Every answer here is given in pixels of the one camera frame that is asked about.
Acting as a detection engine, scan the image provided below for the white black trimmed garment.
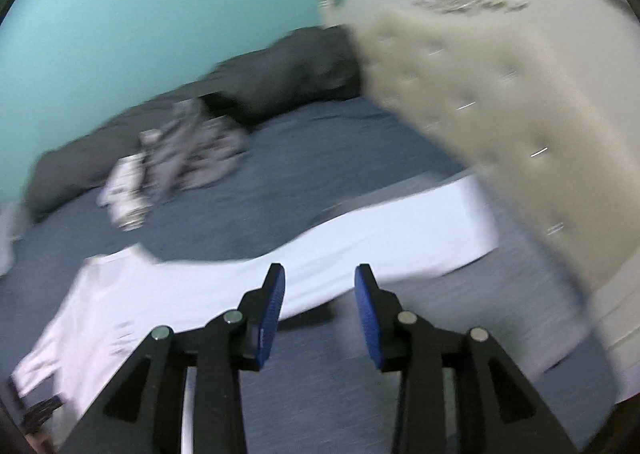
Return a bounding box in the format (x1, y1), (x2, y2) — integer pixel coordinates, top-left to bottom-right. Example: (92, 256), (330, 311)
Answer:
(96, 129), (160, 232)

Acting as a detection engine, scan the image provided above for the navy blue bed sheet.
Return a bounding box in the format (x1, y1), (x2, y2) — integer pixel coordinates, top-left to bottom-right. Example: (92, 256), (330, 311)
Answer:
(1, 98), (617, 453)

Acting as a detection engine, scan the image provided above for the dark grey rolled duvet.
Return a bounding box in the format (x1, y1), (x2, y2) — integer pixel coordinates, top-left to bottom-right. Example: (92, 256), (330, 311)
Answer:
(23, 26), (361, 223)

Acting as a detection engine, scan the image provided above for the cream tufted headboard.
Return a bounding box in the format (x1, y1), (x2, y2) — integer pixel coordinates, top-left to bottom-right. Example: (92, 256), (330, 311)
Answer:
(313, 0), (640, 404)

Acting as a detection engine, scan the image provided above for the white long sleeve shirt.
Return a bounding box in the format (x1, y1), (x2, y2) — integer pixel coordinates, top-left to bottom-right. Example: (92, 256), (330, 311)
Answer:
(11, 175), (498, 425)

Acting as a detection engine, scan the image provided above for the light grey blanket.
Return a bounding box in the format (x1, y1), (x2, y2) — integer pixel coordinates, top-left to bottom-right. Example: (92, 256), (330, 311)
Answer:
(0, 203), (18, 276)

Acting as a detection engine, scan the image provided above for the grey crumpled garment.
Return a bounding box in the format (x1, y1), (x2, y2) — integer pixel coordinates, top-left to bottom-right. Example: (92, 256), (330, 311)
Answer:
(140, 98), (248, 203)

